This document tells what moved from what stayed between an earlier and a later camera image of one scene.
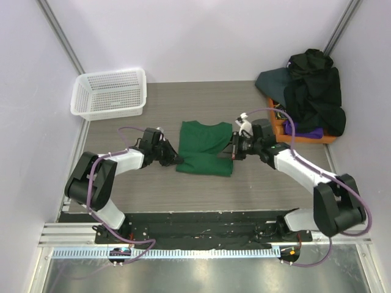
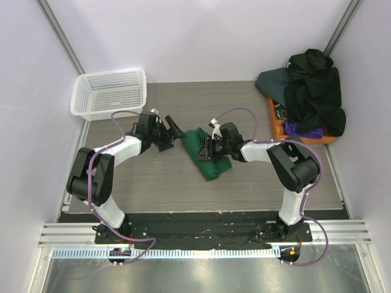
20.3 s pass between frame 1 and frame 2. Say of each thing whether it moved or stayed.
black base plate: stayed
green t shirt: moved
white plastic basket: stayed
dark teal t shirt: stayed
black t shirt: stayed
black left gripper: moved
